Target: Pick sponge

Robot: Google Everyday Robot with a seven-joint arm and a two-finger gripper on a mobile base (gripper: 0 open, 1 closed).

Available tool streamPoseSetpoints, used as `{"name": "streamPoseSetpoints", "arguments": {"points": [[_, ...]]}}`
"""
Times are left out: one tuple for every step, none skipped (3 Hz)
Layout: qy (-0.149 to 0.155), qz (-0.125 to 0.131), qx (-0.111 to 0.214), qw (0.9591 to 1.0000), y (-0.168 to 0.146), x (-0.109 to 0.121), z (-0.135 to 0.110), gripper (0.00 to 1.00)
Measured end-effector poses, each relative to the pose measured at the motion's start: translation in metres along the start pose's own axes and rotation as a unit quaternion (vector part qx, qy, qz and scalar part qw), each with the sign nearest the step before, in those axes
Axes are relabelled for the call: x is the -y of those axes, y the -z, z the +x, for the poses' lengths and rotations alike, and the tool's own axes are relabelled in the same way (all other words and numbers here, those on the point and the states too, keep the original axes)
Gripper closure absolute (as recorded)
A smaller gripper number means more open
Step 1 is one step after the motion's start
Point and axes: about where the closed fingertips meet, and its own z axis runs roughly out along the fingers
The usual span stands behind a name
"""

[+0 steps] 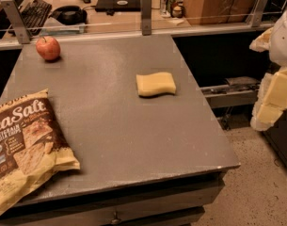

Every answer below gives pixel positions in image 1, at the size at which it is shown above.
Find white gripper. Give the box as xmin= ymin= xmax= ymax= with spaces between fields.
xmin=249 ymin=9 xmax=287 ymax=131

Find yellow sponge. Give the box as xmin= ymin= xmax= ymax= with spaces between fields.
xmin=136 ymin=73 xmax=176 ymax=97

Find grey metal shelf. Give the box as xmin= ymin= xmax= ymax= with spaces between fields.
xmin=200 ymin=76 xmax=261 ymax=108

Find wooden box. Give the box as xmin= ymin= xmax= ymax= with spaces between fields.
xmin=183 ymin=0 xmax=256 ymax=25

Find small round jar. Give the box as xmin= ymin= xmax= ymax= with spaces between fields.
xmin=171 ymin=6 xmax=183 ymax=18

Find metal can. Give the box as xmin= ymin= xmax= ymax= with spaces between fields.
xmin=160 ymin=0 xmax=176 ymax=17

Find black laptop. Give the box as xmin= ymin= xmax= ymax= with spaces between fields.
xmin=95 ymin=0 xmax=140 ymax=12

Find grey drawer cabinet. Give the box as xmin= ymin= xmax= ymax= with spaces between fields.
xmin=0 ymin=171 xmax=227 ymax=226

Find black headphones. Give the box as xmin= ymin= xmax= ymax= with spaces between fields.
xmin=51 ymin=6 xmax=88 ymax=25

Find red apple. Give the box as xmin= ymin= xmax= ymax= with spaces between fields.
xmin=36 ymin=36 xmax=61 ymax=61

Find black keyboard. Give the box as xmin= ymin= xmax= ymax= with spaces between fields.
xmin=19 ymin=0 xmax=52 ymax=36

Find sea salt chips bag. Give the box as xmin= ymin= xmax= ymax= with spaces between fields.
xmin=0 ymin=89 xmax=80 ymax=216

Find right metal bracket post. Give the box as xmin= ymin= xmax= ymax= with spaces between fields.
xmin=247 ymin=0 xmax=268 ymax=27

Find metal bracket post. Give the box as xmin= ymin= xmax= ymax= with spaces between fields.
xmin=140 ymin=0 xmax=151 ymax=36
xmin=1 ymin=0 xmax=31 ymax=44
xmin=247 ymin=0 xmax=268 ymax=27

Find middle metal bracket post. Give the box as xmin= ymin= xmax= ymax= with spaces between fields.
xmin=140 ymin=0 xmax=151 ymax=36

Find left metal bracket post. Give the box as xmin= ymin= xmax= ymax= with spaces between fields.
xmin=1 ymin=0 xmax=31 ymax=44

